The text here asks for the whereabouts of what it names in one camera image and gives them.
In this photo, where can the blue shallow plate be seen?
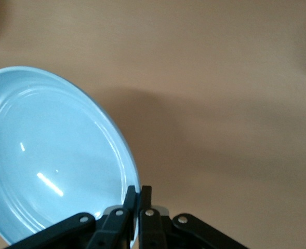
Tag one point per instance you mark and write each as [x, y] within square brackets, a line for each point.
[51, 145]

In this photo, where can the brown table cover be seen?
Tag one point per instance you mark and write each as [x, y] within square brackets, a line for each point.
[220, 77]

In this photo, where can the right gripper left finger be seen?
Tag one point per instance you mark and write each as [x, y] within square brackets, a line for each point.
[106, 228]

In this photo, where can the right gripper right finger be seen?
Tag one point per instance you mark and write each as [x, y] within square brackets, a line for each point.
[152, 230]

